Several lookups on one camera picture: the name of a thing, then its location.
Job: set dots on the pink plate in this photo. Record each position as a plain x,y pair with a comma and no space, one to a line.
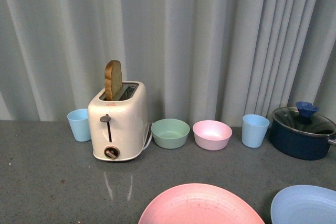
198,203

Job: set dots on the light blue plate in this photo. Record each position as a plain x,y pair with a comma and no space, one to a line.
303,204

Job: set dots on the green bowl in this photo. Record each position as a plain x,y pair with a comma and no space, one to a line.
170,133

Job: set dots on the pink bowl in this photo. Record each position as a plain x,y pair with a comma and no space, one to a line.
212,135

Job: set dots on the cream toaster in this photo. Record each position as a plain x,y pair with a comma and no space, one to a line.
119,128

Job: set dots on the bread slice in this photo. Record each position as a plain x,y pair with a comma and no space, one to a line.
113,79

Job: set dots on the grey curtain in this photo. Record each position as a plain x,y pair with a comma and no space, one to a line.
199,59

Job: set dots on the light blue cup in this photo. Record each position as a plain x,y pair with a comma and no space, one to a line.
79,124
254,128

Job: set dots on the dark blue saucepan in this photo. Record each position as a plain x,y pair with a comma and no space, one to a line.
303,145

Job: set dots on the glass pot lid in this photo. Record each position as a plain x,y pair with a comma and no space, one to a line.
304,121

